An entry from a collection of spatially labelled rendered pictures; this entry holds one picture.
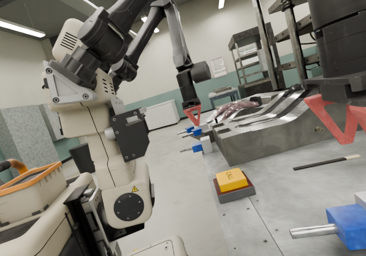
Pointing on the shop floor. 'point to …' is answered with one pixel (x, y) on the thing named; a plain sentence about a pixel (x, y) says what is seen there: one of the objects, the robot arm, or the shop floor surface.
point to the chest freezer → (162, 115)
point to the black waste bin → (83, 158)
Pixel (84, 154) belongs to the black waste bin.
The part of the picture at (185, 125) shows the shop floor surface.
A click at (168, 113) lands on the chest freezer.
